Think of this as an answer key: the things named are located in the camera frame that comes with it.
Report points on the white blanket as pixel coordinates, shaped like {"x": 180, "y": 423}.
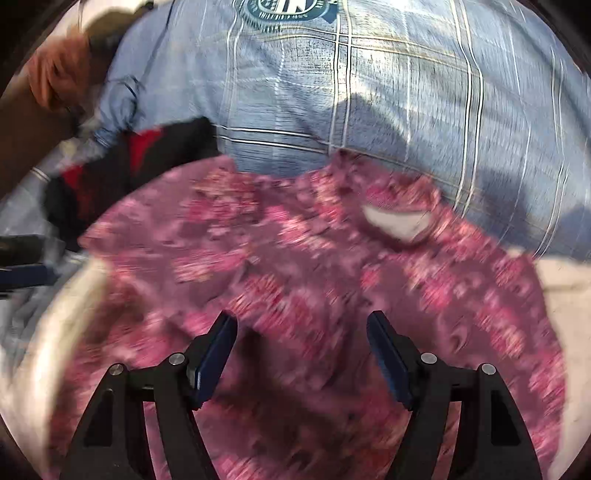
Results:
{"x": 41, "y": 350}

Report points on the blue plaid bedsheet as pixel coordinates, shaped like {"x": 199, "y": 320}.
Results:
{"x": 392, "y": 92}

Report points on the black and red garment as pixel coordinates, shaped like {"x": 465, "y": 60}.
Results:
{"x": 106, "y": 184}

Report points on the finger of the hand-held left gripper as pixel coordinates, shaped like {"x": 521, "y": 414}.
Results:
{"x": 21, "y": 249}
{"x": 27, "y": 275}

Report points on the pink floral garment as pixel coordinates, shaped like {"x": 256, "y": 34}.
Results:
{"x": 300, "y": 258}

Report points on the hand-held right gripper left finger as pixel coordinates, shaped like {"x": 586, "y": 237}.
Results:
{"x": 213, "y": 364}

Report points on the brown wooden bed frame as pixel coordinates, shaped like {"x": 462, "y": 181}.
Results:
{"x": 27, "y": 138}

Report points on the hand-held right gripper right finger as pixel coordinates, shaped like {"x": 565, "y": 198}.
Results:
{"x": 391, "y": 364}

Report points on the orange crumpled cloth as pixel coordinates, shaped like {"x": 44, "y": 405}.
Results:
{"x": 60, "y": 76}

